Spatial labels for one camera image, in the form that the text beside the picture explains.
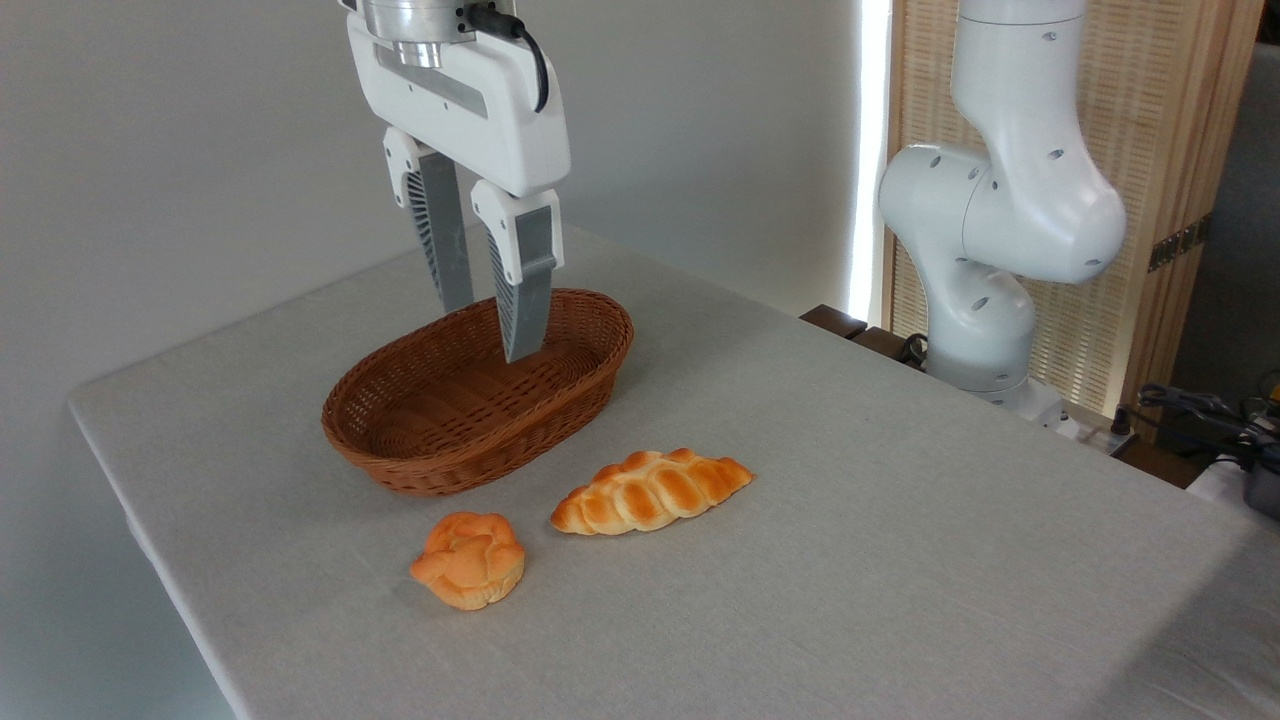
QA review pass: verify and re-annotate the brown oval wicker basket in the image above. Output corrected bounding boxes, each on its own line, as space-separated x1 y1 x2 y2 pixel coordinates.
321 288 635 498

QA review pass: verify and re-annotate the long braided bread loaf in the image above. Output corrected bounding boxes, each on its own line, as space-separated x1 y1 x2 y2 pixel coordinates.
549 448 755 536

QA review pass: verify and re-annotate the bundle of black cables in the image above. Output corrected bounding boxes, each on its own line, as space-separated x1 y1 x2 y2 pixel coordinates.
1138 383 1280 473

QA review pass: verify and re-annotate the wooden slatted folding screen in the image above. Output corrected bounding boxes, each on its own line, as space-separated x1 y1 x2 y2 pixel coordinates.
885 0 1266 441

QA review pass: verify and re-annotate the round knotted bread roll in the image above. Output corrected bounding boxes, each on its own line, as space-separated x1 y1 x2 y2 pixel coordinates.
409 512 527 612

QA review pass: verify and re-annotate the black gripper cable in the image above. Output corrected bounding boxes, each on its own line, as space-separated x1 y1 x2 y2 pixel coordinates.
465 5 551 114

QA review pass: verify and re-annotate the black screen hinge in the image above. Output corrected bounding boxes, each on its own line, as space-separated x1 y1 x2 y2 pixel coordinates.
1148 214 1213 273

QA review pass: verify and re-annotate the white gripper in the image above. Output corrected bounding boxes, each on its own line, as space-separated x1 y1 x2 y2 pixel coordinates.
345 12 573 364

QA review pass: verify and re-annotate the grey tablecloth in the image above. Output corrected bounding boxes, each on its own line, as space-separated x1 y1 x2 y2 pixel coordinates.
68 225 1280 720

